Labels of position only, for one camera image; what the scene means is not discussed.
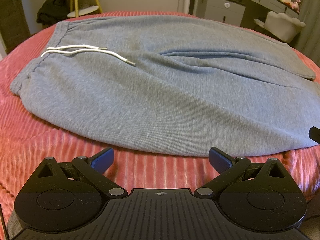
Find pink plush toy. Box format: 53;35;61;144
291;0;302;11

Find white shell back chair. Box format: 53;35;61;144
253;11;306;43

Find dark wooden door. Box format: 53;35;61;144
1;0;30;54

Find grey drawer cabinet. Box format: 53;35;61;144
195;0;246;26

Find black bag on floor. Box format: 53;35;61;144
36;0;70;26

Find grey sweatpants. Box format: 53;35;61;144
10;15;319;156

